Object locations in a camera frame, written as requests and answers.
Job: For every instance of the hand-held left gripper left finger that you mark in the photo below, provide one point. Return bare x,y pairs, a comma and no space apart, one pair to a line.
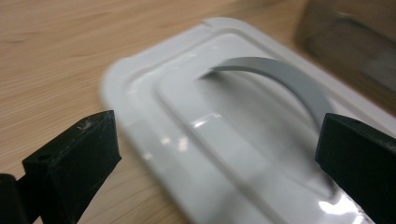
74,168

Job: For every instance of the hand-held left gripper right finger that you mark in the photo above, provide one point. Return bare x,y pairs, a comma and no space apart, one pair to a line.
361,161

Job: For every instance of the translucent grey storage box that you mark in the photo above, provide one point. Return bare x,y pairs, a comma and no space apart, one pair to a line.
348,46

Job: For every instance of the white storage box lid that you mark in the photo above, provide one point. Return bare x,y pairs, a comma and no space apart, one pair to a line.
218,140

